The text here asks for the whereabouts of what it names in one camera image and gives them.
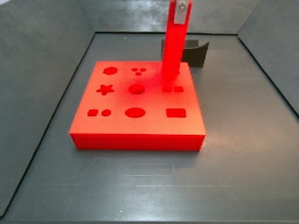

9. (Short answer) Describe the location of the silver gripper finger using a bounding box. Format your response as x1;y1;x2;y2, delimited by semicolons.
173;0;190;25

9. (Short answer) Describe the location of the black arch holder block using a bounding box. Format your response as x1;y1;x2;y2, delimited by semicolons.
161;39;210;70

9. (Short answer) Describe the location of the red shape sorter block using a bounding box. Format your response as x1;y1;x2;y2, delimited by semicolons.
69;61;206;151

